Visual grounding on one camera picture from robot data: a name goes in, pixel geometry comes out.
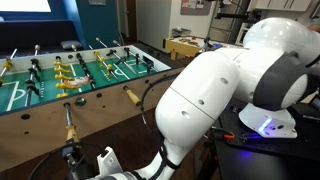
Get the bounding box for black goalkeeper rod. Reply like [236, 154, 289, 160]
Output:
[112, 39, 160, 74]

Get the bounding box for grey storage bin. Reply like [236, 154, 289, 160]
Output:
[171, 27, 193, 38]

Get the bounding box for two yellow players rod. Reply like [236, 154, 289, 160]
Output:
[0, 48, 18, 84]

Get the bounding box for three yellow players rod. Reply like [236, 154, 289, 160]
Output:
[88, 44, 143, 108]

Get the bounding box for orange black bar clamp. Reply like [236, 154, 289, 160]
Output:
[211, 126, 236, 141]

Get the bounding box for white wall cabinets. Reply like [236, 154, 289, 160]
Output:
[248, 0, 314, 13]

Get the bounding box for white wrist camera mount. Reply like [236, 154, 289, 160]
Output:
[96, 146, 124, 176]

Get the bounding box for wooden foosball table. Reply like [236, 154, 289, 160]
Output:
[0, 41, 186, 173]

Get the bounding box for round ball entry port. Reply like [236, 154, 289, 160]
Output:
[74, 96, 87, 107]

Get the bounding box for black camera stand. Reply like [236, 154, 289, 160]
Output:
[213, 0, 263, 23]

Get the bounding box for navy blue bench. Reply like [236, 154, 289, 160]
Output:
[0, 19, 83, 56]

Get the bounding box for two black players rod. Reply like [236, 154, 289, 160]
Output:
[95, 37, 140, 77]

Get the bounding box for grey cushion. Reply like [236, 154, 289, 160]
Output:
[59, 39, 83, 51]

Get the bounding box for five black players rod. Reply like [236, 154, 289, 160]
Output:
[70, 44, 98, 90]

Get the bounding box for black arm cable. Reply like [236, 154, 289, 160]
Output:
[139, 73, 183, 180]

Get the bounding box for black electronics box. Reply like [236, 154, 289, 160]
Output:
[289, 101, 320, 123]

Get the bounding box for wall bulletin board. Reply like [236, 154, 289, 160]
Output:
[179, 0, 213, 16]

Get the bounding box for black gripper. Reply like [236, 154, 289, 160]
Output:
[61, 141, 100, 180]

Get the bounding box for brown door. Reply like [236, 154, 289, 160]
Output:
[124, 0, 138, 43]

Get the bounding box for three black players rod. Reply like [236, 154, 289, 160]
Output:
[24, 44, 43, 108]

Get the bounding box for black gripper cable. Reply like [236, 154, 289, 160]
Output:
[28, 142, 108, 180]

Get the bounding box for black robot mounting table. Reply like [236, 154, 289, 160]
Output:
[213, 96, 320, 180]

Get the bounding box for five yellow players rod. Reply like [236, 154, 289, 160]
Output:
[53, 55, 81, 144]

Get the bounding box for low wooden game table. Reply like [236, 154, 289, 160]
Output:
[163, 35, 214, 62]

